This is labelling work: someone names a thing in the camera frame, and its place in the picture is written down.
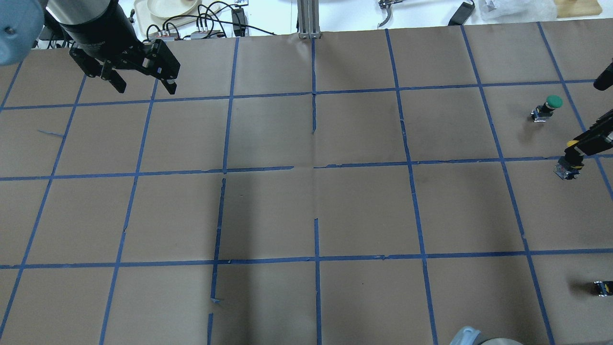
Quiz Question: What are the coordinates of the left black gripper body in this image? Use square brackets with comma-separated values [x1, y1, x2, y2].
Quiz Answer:
[60, 5, 144, 65]

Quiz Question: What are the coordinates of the yellow push button switch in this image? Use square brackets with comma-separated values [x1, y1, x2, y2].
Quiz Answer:
[554, 140, 584, 180]

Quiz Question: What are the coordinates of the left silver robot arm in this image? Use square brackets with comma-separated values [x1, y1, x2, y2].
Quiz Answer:
[0, 0, 181, 95]

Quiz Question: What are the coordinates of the beige plate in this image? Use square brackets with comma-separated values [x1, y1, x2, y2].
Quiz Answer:
[146, 0, 202, 19]

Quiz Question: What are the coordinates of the wooden cutting board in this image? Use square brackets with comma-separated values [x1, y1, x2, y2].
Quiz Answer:
[554, 0, 603, 18]

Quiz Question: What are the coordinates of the black power adapter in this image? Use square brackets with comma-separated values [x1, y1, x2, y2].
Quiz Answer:
[231, 6, 248, 37]

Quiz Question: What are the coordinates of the clear plastic bag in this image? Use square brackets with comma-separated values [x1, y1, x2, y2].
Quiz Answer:
[475, 0, 557, 23]

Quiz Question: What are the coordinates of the green push button switch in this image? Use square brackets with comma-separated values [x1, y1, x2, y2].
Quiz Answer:
[531, 95, 563, 123]

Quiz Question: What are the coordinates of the black switch contact block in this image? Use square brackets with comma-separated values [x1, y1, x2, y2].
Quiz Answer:
[593, 280, 613, 297]

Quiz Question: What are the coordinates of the aluminium frame post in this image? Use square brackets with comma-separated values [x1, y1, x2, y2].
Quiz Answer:
[297, 0, 321, 39]

